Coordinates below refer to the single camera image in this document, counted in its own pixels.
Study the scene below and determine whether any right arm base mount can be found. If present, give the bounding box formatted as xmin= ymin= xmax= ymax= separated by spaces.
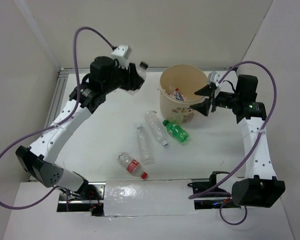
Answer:
xmin=187 ymin=171 xmax=241 ymax=210

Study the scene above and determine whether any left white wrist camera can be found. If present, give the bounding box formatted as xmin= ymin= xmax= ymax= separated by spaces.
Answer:
xmin=110 ymin=45 xmax=132 ymax=61

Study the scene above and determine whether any purple cable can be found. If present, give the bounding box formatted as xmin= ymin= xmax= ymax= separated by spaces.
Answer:
xmin=188 ymin=61 xmax=276 ymax=225
xmin=0 ymin=26 xmax=118 ymax=212

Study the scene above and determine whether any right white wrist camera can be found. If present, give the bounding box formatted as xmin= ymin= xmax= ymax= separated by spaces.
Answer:
xmin=208 ymin=71 xmax=221 ymax=88

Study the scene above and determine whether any blue white label bottle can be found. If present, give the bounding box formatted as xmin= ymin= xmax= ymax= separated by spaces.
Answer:
xmin=165 ymin=85 xmax=187 ymax=101

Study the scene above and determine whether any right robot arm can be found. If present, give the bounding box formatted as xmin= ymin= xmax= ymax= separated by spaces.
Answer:
xmin=192 ymin=71 xmax=286 ymax=208

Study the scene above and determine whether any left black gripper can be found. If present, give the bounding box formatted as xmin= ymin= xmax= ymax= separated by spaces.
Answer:
xmin=103 ymin=60 xmax=145 ymax=95

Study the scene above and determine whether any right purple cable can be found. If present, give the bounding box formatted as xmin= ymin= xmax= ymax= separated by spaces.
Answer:
xmin=188 ymin=61 xmax=276 ymax=225

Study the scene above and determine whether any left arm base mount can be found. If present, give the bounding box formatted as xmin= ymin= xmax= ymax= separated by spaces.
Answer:
xmin=56 ymin=182 xmax=106 ymax=217

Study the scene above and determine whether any clear bottle white cap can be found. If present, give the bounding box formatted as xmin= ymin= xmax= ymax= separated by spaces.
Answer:
xmin=136 ymin=124 xmax=155 ymax=166

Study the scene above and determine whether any beige round bin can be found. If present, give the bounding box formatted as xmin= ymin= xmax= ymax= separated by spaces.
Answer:
xmin=159 ymin=64 xmax=208 ymax=125

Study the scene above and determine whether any red label bottle near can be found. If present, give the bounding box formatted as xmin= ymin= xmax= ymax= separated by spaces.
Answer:
xmin=117 ymin=152 xmax=148 ymax=180

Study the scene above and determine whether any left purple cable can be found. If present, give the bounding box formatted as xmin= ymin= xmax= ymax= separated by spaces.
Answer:
xmin=0 ymin=26 xmax=118 ymax=212

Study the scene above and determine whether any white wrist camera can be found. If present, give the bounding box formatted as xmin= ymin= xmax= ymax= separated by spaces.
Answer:
xmin=110 ymin=45 xmax=132 ymax=61
xmin=208 ymin=71 xmax=221 ymax=88

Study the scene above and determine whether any green soda bottle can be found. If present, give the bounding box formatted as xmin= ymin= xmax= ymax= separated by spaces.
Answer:
xmin=162 ymin=119 xmax=190 ymax=143

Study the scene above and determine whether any black label small bottle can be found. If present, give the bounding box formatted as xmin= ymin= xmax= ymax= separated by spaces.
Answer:
xmin=129 ymin=61 xmax=148 ymax=95

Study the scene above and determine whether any clear bottle blue cap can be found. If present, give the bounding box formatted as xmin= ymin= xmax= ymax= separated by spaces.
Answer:
xmin=145 ymin=110 xmax=169 ymax=148

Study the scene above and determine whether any white tape sheet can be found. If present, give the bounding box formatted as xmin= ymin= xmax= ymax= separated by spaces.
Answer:
xmin=103 ymin=179 xmax=196 ymax=217

